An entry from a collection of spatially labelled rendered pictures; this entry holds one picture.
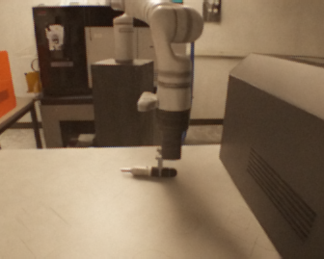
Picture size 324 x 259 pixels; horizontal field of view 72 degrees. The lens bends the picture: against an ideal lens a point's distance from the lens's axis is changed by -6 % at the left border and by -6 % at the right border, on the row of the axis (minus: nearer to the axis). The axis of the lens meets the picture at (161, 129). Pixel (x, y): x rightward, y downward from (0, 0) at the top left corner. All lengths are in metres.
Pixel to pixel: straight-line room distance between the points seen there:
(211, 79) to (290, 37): 1.24
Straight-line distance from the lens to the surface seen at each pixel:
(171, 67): 0.48
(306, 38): 3.90
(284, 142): 0.41
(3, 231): 0.53
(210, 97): 3.38
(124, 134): 1.18
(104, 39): 1.99
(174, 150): 0.53
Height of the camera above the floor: 1.23
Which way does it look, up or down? 22 degrees down
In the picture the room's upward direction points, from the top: 1 degrees clockwise
